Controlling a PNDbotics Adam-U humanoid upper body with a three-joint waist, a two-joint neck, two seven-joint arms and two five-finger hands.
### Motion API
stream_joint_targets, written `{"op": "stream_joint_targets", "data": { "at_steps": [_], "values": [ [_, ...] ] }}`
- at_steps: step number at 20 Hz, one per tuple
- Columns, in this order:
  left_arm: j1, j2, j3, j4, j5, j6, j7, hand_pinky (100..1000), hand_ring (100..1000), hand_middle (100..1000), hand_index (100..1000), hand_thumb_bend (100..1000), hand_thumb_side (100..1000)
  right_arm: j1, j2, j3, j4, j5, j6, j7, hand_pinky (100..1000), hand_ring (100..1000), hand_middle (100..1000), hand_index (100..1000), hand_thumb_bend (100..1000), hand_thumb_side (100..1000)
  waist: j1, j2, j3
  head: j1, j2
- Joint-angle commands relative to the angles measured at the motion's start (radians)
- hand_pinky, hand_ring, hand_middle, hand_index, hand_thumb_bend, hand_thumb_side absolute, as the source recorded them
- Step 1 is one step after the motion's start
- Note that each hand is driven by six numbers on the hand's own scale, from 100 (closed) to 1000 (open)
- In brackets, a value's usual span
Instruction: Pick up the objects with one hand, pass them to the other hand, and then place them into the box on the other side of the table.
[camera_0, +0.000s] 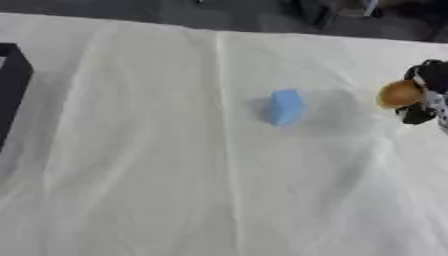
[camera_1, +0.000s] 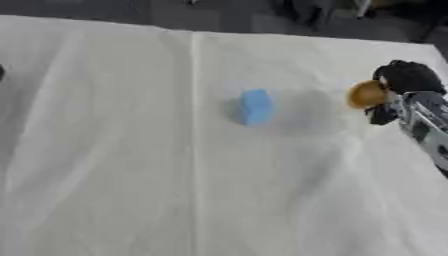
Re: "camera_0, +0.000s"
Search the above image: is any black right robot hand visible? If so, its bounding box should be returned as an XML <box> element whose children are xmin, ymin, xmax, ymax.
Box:
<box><xmin>393</xmin><ymin>58</ymin><xmax>448</xmax><ymax>136</ymax></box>

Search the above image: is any round orange toy fruit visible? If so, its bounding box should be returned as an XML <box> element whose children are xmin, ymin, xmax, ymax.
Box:
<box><xmin>374</xmin><ymin>79</ymin><xmax>426</xmax><ymax>110</ymax></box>

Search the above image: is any light blue block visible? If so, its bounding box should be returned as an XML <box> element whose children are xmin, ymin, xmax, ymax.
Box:
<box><xmin>259</xmin><ymin>88</ymin><xmax>307</xmax><ymax>127</ymax></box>

